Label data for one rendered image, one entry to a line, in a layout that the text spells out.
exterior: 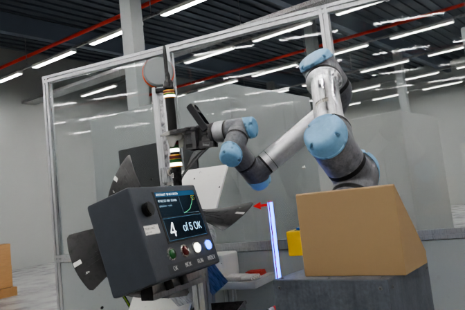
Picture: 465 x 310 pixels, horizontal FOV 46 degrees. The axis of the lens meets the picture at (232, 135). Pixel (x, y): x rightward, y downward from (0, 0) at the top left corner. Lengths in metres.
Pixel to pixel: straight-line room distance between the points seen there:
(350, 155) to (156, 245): 0.61
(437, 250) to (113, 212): 1.62
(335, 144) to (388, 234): 0.27
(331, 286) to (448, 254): 1.14
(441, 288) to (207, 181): 1.06
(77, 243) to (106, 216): 1.01
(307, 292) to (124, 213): 0.52
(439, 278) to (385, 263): 1.12
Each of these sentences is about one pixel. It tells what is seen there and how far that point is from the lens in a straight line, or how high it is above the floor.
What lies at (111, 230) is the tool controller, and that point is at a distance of 1.09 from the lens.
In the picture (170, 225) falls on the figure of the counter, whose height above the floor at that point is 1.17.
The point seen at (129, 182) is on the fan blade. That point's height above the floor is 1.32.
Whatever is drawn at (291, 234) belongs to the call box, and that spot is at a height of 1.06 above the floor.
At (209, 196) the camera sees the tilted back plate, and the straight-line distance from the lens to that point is 2.28.
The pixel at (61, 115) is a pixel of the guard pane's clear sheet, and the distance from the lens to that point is 3.31.
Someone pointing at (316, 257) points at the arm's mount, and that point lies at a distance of 1.39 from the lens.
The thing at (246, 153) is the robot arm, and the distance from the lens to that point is 1.78.
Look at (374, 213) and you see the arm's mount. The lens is 1.32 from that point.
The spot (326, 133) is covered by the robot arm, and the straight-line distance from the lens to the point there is 1.43.
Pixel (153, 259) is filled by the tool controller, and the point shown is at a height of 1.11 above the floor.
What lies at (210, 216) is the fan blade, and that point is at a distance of 1.84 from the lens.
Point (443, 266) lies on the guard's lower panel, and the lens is 2.43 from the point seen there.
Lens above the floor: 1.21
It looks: 7 degrees up
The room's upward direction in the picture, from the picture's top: 6 degrees counter-clockwise
